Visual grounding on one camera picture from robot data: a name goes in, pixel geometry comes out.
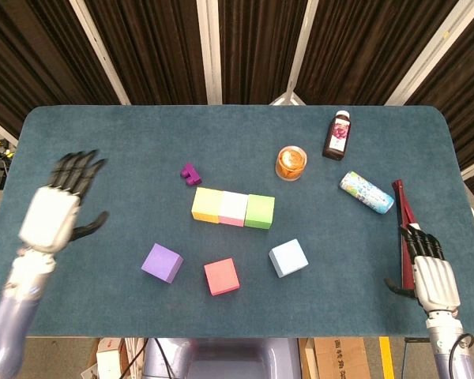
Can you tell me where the lavender robot torso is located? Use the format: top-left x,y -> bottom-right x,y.
141,337 -> 303,379

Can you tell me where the teal table cloth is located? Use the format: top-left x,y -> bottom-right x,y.
0,104 -> 474,340

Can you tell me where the yellow foam cube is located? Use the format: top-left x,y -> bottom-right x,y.
190,186 -> 225,223

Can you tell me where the light blue foam cube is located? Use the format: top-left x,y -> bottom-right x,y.
268,238 -> 310,279

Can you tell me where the white cardboard box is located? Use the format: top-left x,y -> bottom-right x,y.
96,346 -> 123,379

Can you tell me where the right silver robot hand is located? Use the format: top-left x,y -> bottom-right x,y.
383,223 -> 462,315

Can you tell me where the purple foam cube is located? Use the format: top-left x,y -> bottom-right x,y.
141,242 -> 184,285

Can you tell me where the red foam cube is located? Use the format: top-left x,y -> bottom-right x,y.
203,257 -> 241,296

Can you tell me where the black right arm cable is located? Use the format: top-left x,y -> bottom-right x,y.
447,333 -> 474,379

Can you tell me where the brown cardboard box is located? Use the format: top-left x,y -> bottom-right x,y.
314,337 -> 371,379

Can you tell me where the printed drink can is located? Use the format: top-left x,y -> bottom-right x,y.
340,171 -> 395,216

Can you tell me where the clear jar of rubber bands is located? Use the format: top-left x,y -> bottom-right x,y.
275,145 -> 308,182

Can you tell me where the brown pleated curtain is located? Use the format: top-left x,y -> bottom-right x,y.
0,0 -> 474,206

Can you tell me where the green foam cube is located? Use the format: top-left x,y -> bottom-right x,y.
243,193 -> 276,231

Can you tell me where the red paper folding fan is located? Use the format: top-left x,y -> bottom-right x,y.
391,178 -> 422,293

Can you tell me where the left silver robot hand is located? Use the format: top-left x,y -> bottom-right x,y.
17,149 -> 110,256

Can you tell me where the dark juice bottle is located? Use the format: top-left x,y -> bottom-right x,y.
322,110 -> 352,162

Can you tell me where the light wooden board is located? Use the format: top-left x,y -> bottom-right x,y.
299,337 -> 321,379

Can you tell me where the white partition foot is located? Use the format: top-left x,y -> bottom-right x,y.
268,91 -> 307,107

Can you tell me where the pink foam cube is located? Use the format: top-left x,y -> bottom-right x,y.
217,190 -> 249,227

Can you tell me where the small purple toy block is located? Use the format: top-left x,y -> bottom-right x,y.
180,163 -> 203,188

